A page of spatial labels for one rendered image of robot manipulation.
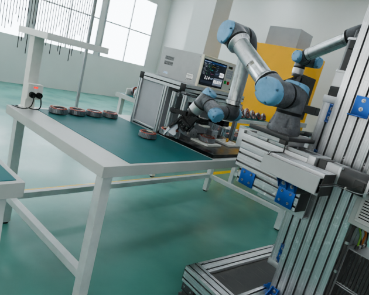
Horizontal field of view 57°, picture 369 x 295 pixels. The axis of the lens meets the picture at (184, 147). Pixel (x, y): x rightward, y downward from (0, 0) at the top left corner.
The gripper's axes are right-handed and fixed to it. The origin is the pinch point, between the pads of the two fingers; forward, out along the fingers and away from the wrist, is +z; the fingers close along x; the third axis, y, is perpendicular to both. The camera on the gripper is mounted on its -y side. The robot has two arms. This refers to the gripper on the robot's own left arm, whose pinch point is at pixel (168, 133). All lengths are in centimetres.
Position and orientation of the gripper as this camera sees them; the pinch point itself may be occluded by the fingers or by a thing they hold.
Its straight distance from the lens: 196.6
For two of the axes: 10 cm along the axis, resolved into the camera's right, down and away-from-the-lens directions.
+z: -6.3, 6.6, 4.0
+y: 6.1, 7.5, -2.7
